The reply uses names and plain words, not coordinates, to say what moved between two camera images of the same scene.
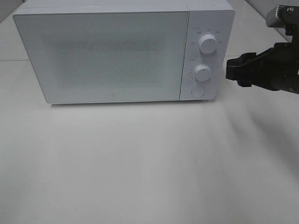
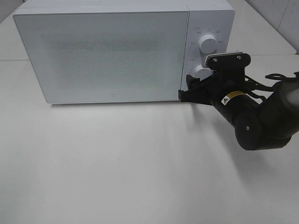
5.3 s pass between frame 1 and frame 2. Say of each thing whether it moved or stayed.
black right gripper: moved
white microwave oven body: stayed
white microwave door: stayed
